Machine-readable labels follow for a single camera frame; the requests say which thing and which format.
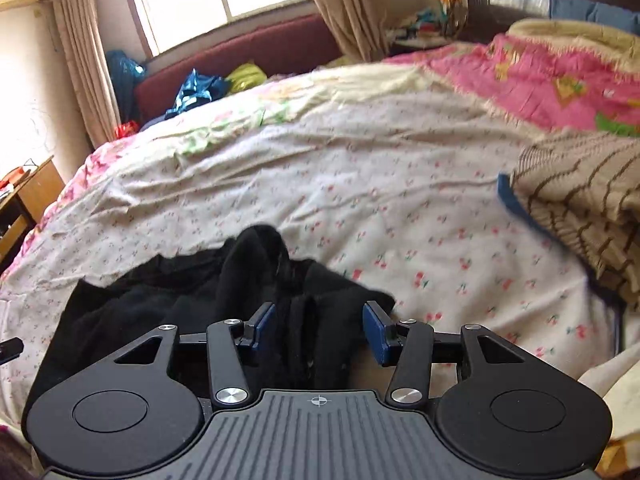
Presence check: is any black velvet long-sleeve top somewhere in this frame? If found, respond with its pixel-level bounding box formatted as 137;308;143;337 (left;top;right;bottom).
26;224;395;405

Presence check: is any wooden side desk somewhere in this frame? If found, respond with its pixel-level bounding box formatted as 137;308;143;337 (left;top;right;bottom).
1;156;64;272

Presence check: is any cherry print bed sheet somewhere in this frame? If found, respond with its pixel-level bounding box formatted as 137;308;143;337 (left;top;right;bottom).
1;64;632;434

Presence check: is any blue plastic bag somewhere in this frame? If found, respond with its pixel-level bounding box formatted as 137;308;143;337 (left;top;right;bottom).
164;68;231;119

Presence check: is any yellow green cloth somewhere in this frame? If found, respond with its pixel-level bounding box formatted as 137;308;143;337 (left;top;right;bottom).
226;63;268;94

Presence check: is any beige striped knit garment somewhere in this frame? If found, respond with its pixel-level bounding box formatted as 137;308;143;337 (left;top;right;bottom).
497;131;640;311

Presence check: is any maroon upholstered bench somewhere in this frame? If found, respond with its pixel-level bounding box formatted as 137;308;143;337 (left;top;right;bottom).
134;14;342;122

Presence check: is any teal hanging bag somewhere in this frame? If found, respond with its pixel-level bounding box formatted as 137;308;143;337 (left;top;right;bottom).
105;50;146;124

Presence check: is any cluttered nightstand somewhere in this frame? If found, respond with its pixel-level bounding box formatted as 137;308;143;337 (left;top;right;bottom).
386;0;469;56

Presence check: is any pink floral quilt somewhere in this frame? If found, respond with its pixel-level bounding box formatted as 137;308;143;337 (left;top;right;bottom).
390;18;639;138

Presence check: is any beige right curtain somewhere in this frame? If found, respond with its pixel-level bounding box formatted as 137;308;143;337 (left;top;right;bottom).
314;0;388;62

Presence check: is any beige curtain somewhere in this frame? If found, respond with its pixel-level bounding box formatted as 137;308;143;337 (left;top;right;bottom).
52;0;119;148
314;0;388;62

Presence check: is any blue pillow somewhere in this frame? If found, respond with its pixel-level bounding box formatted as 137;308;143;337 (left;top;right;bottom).
549;0;640;36

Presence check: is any beige left curtain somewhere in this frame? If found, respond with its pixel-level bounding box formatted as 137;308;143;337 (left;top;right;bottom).
52;0;119;148

